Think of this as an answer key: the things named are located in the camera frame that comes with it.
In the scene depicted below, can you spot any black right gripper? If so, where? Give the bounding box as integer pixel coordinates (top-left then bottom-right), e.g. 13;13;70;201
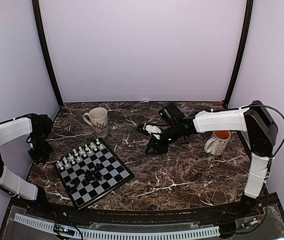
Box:
145;123;181;155

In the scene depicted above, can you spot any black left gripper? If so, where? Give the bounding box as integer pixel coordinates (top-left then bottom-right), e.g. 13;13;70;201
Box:
27;131;53;165

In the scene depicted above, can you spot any black grey chess board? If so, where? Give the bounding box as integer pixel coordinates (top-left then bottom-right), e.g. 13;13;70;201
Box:
54;138;134;211

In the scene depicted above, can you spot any pile of black chess pieces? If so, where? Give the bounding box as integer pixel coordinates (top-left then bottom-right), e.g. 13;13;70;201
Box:
62;162;105;194

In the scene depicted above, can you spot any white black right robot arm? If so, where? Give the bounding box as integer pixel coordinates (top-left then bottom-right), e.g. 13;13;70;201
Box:
137;100;279;217

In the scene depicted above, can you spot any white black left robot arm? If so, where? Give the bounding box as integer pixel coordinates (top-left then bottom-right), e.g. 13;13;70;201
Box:
0;113;53;218

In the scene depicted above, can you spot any white mug orange interior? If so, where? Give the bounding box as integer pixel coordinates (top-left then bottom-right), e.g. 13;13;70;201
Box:
204;131;231;156

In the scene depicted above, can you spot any cream floral mug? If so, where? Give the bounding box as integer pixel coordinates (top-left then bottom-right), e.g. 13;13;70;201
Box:
83;107;109;138

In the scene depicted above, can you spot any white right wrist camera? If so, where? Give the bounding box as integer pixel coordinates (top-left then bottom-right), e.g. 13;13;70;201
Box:
137;123;162;140

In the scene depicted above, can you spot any black front rail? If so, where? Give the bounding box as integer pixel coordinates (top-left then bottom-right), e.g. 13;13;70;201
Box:
47;203;244;224

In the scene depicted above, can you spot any white slotted cable duct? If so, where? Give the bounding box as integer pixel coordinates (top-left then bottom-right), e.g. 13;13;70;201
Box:
13;213;220;240

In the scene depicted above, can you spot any black left frame post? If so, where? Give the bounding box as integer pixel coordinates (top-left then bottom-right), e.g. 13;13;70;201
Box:
32;0;64;108

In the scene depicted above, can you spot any black frame post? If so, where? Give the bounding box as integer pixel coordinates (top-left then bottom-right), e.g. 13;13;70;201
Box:
222;0;254;109
32;0;64;108

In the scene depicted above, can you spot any black right frame post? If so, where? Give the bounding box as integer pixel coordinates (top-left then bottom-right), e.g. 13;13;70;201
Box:
222;0;254;109

